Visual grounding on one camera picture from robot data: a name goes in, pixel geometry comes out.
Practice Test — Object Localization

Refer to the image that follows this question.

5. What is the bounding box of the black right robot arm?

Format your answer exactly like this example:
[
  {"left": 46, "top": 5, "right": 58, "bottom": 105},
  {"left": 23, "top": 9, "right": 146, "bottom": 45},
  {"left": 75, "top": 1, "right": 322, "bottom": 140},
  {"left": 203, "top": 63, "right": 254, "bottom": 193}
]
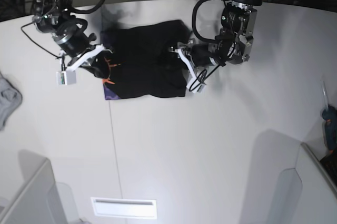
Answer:
[{"left": 31, "top": 0, "right": 110, "bottom": 85}]

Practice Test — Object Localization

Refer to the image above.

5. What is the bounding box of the blue glue gun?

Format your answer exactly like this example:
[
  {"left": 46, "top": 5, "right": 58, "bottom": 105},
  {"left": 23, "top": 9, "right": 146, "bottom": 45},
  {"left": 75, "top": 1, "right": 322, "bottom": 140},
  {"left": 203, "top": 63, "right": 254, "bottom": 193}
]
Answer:
[{"left": 321, "top": 105, "right": 336, "bottom": 151}]

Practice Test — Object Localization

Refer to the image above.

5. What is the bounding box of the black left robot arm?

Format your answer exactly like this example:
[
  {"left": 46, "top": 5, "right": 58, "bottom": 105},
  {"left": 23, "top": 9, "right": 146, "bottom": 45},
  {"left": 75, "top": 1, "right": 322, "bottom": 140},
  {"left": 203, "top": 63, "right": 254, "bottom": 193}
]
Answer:
[{"left": 190, "top": 0, "right": 263, "bottom": 67}]

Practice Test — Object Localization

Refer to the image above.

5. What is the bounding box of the black T-shirt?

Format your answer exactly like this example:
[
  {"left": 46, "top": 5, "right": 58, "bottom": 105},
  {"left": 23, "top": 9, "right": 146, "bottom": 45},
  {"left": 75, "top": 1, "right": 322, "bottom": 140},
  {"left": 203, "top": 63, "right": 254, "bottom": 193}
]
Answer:
[{"left": 101, "top": 19, "right": 191, "bottom": 100}]

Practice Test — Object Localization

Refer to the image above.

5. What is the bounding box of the grey cloth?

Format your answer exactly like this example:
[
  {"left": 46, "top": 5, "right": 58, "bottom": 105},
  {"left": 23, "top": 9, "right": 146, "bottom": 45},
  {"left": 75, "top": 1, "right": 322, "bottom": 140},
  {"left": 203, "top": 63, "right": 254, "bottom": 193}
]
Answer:
[{"left": 1, "top": 74, "right": 23, "bottom": 131}]

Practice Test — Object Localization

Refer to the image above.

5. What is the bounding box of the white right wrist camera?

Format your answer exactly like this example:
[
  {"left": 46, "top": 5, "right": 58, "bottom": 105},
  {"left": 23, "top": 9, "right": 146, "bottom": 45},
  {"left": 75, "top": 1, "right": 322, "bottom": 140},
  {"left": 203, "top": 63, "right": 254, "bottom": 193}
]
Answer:
[{"left": 56, "top": 44, "right": 113, "bottom": 86}]

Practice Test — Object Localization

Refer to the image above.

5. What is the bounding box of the black keyboard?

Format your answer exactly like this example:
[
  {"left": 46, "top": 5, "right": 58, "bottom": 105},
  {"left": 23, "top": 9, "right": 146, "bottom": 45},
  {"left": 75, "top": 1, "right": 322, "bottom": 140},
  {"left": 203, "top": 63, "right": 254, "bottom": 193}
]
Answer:
[{"left": 320, "top": 152, "right": 337, "bottom": 184}]

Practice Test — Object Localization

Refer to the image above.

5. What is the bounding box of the white label plate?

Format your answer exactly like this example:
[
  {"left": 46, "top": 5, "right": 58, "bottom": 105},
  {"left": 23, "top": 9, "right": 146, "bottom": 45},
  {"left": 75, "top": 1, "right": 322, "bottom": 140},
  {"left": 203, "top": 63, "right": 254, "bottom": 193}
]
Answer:
[{"left": 91, "top": 197, "right": 157, "bottom": 219}]

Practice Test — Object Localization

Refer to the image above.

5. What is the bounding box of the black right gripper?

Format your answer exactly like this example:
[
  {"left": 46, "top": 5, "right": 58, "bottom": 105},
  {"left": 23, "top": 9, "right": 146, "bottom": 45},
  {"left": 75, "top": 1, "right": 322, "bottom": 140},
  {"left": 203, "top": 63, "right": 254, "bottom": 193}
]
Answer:
[{"left": 53, "top": 28, "right": 112, "bottom": 79}]

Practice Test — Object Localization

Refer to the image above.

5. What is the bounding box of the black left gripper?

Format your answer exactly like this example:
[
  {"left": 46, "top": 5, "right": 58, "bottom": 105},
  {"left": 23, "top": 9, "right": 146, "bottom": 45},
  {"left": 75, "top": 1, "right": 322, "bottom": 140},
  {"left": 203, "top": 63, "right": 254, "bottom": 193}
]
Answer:
[{"left": 188, "top": 43, "right": 218, "bottom": 69}]

